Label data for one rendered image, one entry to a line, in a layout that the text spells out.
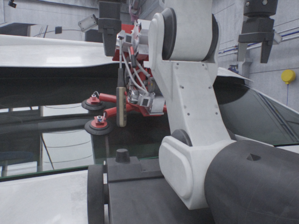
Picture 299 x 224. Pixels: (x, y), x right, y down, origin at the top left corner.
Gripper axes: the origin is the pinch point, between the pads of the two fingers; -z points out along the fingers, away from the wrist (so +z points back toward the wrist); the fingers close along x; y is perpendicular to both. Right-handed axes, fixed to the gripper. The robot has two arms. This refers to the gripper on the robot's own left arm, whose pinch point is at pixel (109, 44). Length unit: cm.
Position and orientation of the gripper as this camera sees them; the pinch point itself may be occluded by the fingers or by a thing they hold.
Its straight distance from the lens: 58.1
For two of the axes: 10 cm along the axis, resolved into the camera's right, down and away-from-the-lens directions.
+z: 0.5, -9.6, -2.7
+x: -2.3, -2.8, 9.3
